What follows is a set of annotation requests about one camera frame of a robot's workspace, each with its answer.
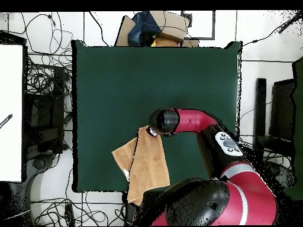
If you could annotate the black rectangular frame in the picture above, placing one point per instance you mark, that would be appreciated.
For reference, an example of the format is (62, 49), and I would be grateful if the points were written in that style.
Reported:
(201, 38)

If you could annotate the tan terry towel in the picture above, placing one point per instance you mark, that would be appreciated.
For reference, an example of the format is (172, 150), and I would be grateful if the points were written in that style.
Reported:
(149, 160)

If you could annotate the dark blue garment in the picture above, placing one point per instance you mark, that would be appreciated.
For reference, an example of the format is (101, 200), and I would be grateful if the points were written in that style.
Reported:
(142, 26)

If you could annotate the brown cardboard box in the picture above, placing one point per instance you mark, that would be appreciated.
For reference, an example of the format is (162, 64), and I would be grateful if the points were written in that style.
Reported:
(172, 21)

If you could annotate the dark green cloth drape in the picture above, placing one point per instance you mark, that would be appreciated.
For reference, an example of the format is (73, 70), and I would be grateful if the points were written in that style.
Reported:
(299, 94)

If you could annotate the dark green table cloth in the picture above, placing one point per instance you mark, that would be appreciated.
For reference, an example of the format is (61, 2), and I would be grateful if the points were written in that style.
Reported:
(118, 78)

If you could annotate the black power strip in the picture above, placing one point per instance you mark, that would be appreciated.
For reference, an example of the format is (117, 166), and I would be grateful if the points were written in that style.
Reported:
(69, 214)

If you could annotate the black threaded rod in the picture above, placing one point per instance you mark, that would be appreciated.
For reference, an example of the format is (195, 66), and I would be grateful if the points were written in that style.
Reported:
(6, 120)

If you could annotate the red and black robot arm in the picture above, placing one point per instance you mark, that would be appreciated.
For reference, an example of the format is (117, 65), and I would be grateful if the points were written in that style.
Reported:
(196, 120)

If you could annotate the black upright bar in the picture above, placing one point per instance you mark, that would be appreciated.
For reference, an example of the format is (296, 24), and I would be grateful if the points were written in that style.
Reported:
(260, 106)

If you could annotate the black flat monitor panel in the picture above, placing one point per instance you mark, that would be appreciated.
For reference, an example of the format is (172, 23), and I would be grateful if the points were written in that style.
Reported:
(282, 108)

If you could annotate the white flat panel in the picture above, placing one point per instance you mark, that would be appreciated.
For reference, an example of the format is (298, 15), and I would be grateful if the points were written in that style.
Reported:
(10, 106)

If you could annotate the black round stand base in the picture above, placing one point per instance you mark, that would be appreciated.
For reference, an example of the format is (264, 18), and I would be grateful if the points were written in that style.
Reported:
(40, 163)

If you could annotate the orange-brown folded cloth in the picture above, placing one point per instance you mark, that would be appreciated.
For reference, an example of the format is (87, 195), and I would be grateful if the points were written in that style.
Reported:
(165, 42)

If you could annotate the black equipment box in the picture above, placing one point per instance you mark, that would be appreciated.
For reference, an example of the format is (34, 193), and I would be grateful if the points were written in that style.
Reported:
(45, 113)

